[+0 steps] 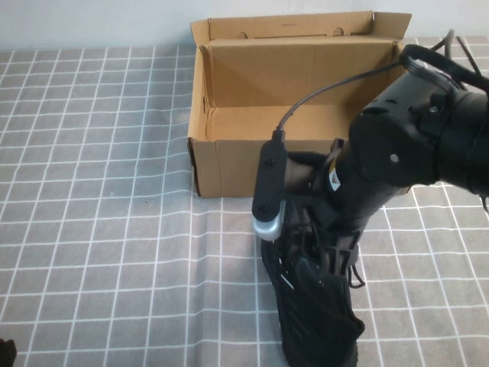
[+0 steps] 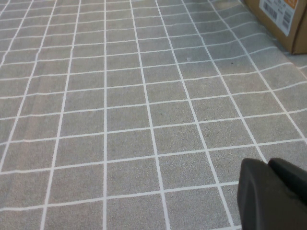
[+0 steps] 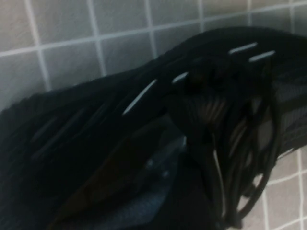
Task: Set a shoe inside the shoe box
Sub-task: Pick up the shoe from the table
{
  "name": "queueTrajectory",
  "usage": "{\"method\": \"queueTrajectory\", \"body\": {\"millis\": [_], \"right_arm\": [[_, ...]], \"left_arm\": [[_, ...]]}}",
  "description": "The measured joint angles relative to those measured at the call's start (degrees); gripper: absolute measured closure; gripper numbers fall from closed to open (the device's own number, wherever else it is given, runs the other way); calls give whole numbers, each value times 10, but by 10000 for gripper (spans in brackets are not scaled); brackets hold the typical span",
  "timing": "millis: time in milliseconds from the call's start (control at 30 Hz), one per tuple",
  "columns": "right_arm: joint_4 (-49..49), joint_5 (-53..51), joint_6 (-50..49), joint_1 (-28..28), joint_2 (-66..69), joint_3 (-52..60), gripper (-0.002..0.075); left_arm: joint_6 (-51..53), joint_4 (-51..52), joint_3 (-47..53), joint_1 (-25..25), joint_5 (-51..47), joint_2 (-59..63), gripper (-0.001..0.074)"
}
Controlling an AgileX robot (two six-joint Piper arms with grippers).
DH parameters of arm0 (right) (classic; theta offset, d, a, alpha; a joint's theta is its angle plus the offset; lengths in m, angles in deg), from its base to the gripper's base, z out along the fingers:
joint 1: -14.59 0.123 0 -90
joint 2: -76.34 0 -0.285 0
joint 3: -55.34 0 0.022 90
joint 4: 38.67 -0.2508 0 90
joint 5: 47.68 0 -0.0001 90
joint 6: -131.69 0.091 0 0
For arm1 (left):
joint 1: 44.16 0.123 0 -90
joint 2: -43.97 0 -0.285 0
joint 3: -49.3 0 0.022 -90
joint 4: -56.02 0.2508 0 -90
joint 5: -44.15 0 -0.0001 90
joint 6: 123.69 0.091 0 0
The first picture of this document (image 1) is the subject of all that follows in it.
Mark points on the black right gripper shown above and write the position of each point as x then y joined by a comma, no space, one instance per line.
351,206

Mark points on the black knit sneaker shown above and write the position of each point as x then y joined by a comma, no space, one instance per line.
317,325

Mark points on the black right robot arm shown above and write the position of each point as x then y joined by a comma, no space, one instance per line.
420,134

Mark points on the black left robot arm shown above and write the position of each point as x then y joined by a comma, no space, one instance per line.
7,353

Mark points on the brown cardboard shoe box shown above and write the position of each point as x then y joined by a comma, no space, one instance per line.
229,168

